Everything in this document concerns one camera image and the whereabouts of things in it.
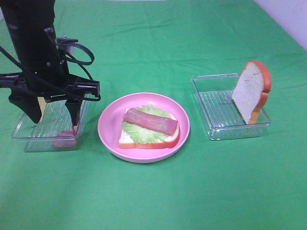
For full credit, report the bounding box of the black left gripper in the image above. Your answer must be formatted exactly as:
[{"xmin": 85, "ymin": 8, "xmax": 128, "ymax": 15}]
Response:
[{"xmin": 0, "ymin": 72, "xmax": 101, "ymax": 126}]

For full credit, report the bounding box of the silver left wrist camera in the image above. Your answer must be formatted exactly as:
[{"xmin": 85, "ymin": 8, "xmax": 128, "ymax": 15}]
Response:
[{"xmin": 56, "ymin": 36, "xmax": 79, "ymax": 55}]

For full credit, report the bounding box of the yellow cheese slice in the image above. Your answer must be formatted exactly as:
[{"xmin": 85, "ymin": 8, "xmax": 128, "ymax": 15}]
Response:
[{"xmin": 37, "ymin": 97, "xmax": 47, "ymax": 123}]

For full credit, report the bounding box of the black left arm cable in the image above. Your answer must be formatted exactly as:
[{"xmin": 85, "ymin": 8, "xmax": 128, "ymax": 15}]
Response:
[{"xmin": 0, "ymin": 27, "xmax": 95, "ymax": 93}]

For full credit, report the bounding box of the bacon strip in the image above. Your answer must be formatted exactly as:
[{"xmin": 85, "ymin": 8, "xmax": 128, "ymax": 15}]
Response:
[
  {"xmin": 53, "ymin": 126, "xmax": 78, "ymax": 149},
  {"xmin": 123, "ymin": 108, "xmax": 178, "ymax": 135}
]

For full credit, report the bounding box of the clear right plastic tray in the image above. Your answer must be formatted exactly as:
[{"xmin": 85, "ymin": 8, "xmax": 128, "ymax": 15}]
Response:
[{"xmin": 191, "ymin": 73, "xmax": 271, "ymax": 140}]

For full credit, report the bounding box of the pink round plate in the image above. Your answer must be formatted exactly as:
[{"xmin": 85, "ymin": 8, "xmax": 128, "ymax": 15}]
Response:
[{"xmin": 97, "ymin": 92, "xmax": 190, "ymax": 163}]

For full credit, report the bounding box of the clear plastic tray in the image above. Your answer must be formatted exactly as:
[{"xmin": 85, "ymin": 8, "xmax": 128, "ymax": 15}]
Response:
[
  {"xmin": 191, "ymin": 73, "xmax": 271, "ymax": 140},
  {"xmin": 12, "ymin": 101, "xmax": 90, "ymax": 152}
]

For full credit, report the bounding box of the green tablecloth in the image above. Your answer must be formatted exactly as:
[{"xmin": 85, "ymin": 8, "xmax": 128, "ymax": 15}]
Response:
[{"xmin": 0, "ymin": 0, "xmax": 307, "ymax": 230}]

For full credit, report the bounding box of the clear left plastic tray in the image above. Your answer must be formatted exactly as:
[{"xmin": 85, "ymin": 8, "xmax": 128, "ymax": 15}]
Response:
[{"xmin": 12, "ymin": 101, "xmax": 90, "ymax": 152}]

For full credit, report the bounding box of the green lettuce leaf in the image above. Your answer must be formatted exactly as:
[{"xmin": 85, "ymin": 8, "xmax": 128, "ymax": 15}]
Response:
[{"xmin": 118, "ymin": 105, "xmax": 178, "ymax": 144}]

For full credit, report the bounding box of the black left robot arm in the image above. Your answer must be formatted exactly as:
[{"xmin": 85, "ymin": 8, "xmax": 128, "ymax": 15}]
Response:
[{"xmin": 0, "ymin": 0, "xmax": 101, "ymax": 126}]

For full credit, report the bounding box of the toast slice with red crust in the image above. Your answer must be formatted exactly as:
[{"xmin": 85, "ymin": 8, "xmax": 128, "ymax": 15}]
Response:
[{"xmin": 118, "ymin": 105, "xmax": 180, "ymax": 149}]

